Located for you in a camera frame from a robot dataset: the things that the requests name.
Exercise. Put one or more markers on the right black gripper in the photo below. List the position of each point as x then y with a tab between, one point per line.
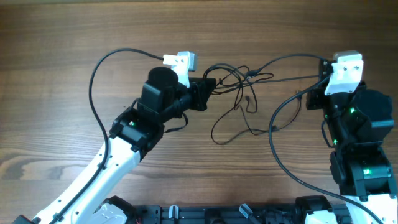
315	94

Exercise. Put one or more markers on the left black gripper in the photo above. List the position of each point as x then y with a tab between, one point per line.
200	91

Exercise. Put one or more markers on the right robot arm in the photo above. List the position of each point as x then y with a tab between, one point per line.
358	122

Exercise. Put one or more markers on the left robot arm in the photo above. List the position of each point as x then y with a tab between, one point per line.
133	134

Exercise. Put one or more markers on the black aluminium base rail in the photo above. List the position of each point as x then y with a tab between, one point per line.
309	209

